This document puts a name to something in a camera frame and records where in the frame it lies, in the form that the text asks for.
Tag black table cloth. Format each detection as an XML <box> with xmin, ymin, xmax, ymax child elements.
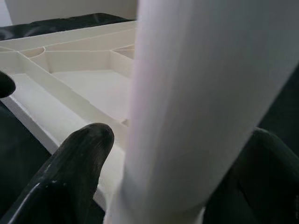
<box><xmin>0</xmin><ymin>13</ymin><xmax>299</xmax><ymax>224</ymax></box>

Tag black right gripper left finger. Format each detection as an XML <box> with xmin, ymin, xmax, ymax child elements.
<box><xmin>0</xmin><ymin>123</ymin><xmax>115</xmax><ymax>224</ymax></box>

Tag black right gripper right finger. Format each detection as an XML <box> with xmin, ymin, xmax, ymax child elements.
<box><xmin>203</xmin><ymin>127</ymin><xmax>299</xmax><ymax>224</ymax></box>

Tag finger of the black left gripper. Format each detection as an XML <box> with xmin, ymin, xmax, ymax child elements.
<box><xmin>0</xmin><ymin>70</ymin><xmax>16</xmax><ymax>98</ymax></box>

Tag white plastic children table top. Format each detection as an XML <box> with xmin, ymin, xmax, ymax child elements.
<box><xmin>0</xmin><ymin>20</ymin><xmax>141</xmax><ymax>215</ymax></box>

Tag white plastic table leg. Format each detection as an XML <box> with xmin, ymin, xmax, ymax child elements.
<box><xmin>105</xmin><ymin>0</ymin><xmax>299</xmax><ymax>224</ymax></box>

